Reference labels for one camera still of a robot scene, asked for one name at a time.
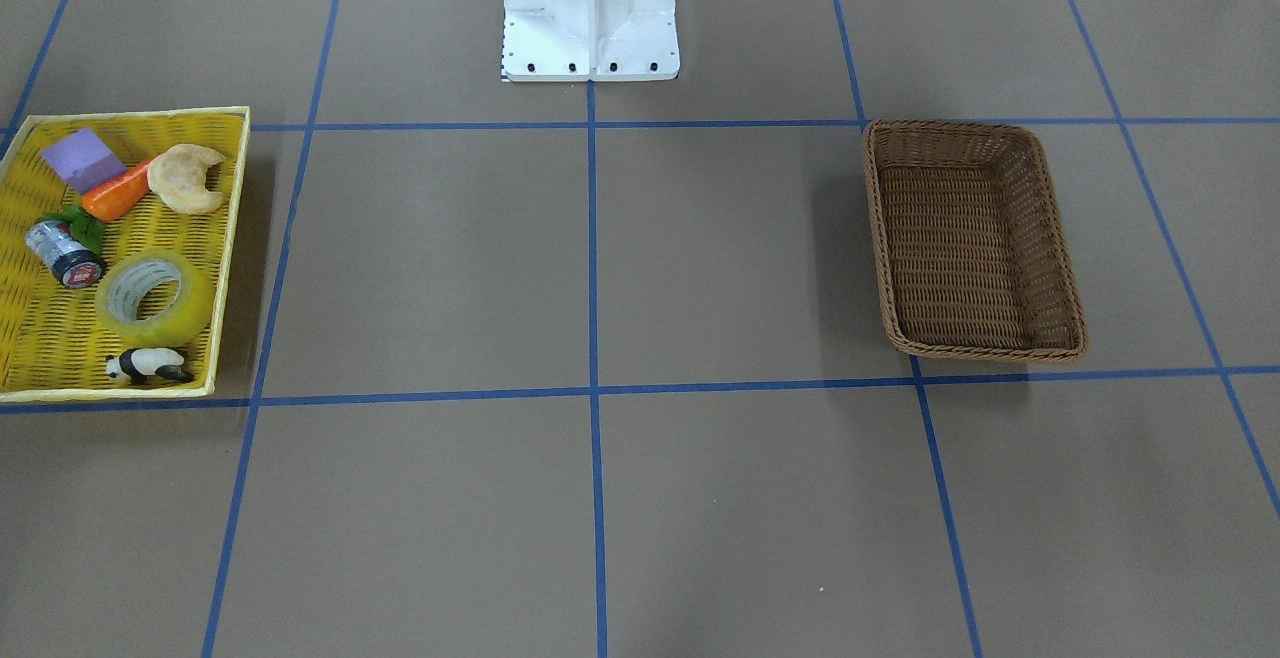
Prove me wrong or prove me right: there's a panda toy figurine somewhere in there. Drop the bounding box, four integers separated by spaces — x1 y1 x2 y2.
104 347 195 387

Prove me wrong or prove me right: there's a yellow woven basket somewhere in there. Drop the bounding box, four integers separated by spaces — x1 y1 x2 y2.
1 106 253 405

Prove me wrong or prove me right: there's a purple foam block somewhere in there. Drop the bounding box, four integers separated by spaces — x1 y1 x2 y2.
38 128 128 196

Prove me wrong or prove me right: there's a brown wicker basket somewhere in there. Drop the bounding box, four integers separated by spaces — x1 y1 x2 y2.
864 119 1088 365

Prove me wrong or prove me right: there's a yellow clear tape roll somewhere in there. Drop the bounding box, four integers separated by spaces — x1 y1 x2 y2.
95 250 215 348

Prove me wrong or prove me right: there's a toy carrot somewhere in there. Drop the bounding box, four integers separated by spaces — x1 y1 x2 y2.
40 160 152 253

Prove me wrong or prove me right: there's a small dark jar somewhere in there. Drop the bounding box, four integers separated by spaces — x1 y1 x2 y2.
26 220 108 289

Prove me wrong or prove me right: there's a toy croissant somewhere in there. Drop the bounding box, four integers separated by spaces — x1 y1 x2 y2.
147 143 227 215

